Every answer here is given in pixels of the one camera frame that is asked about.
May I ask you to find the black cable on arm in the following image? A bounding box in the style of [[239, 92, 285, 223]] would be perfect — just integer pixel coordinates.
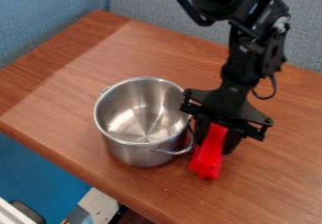
[[249, 73, 279, 102]]

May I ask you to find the grey white object below table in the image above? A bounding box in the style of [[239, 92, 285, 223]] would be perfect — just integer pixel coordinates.
[[60, 188, 117, 224]]

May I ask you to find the red cross-shaped plastic bar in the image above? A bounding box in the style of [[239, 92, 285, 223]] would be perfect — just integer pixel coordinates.
[[188, 123, 227, 180]]

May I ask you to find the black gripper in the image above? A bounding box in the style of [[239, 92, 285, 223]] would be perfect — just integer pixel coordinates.
[[180, 80, 272, 155]]

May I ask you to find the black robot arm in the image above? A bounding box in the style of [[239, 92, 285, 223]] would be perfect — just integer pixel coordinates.
[[176, 0, 289, 155]]

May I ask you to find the stainless steel pot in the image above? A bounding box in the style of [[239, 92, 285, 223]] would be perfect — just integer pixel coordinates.
[[93, 76, 195, 168]]

